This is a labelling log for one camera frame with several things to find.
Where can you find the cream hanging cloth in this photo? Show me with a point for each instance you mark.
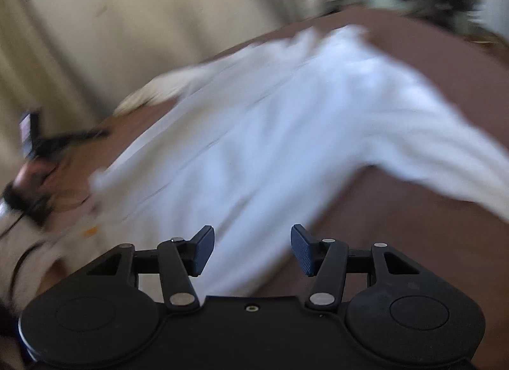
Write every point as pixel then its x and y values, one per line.
pixel 159 16

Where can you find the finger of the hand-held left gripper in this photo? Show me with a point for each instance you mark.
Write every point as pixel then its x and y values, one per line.
pixel 75 136

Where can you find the cream patterned curtain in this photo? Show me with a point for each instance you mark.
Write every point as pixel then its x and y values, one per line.
pixel 24 75

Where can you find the person's left hand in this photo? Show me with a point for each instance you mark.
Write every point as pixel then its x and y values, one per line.
pixel 32 176

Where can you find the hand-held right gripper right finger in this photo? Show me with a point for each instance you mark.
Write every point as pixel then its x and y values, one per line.
pixel 302 250

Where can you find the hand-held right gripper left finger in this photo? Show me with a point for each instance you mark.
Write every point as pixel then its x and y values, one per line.
pixel 202 250

